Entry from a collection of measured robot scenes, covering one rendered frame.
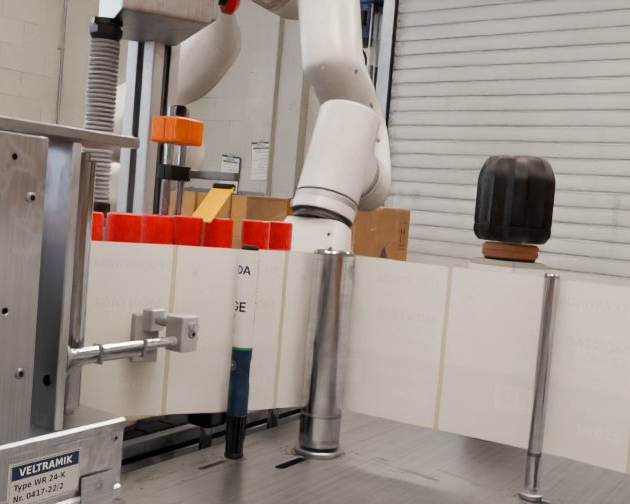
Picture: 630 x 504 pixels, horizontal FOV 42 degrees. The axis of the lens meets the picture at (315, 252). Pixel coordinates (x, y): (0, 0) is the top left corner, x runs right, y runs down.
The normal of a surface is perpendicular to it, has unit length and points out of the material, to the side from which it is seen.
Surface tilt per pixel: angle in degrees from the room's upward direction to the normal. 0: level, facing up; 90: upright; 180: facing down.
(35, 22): 90
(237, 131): 90
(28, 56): 90
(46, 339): 90
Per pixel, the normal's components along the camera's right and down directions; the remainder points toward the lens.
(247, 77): -0.62, -0.01
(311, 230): -0.44, -0.40
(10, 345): 0.84, 0.10
